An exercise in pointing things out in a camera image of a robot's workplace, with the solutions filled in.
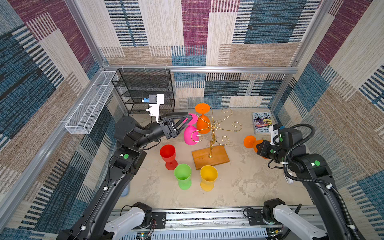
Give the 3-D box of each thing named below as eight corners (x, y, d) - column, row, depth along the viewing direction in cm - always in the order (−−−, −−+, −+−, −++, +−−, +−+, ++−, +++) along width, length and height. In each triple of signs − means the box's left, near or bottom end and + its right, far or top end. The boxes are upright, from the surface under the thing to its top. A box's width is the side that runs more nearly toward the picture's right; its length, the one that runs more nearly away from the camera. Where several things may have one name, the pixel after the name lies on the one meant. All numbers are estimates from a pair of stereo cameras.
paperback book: (254, 134, 109) (256, 130, 105) (248, 115, 120) (250, 111, 117) (275, 134, 108) (278, 130, 105) (267, 115, 120) (269, 111, 117)
